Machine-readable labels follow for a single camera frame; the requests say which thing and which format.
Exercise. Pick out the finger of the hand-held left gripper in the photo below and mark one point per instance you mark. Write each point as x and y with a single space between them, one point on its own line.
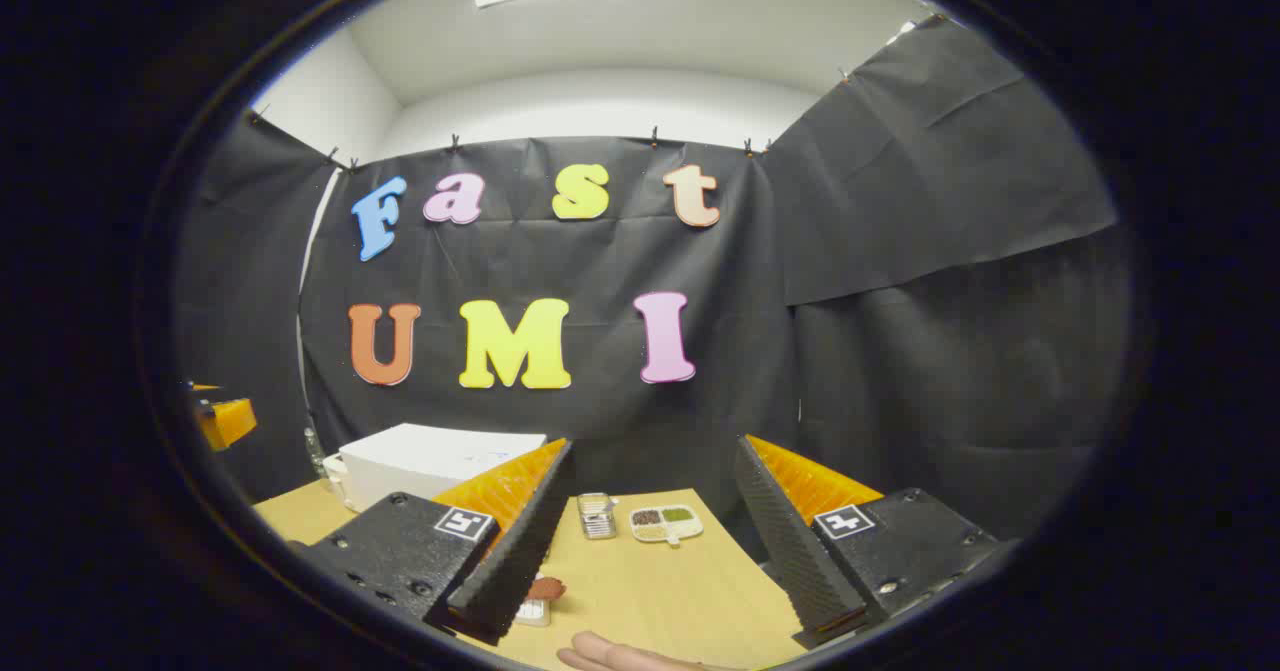
228 421

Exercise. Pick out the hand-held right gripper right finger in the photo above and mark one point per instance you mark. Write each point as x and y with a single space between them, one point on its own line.
790 551

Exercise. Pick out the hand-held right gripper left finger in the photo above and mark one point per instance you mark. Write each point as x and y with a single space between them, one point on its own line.
520 561

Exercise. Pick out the red-brown meat piece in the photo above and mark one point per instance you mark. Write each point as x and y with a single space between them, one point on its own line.
547 588

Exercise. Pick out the white microwave oven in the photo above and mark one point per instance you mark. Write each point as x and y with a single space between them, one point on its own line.
430 461

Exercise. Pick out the white rectangular dish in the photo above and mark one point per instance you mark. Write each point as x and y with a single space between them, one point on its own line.
533 611

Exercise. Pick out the metal mesh basket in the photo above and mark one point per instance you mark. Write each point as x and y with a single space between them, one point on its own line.
597 516

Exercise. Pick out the clear plastic water bottle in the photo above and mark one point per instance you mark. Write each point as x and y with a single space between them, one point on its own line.
317 453

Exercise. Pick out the white toaster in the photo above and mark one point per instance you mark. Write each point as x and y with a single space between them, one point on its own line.
333 473

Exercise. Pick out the white divided condiment tray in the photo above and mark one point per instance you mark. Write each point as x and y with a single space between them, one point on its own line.
665 523

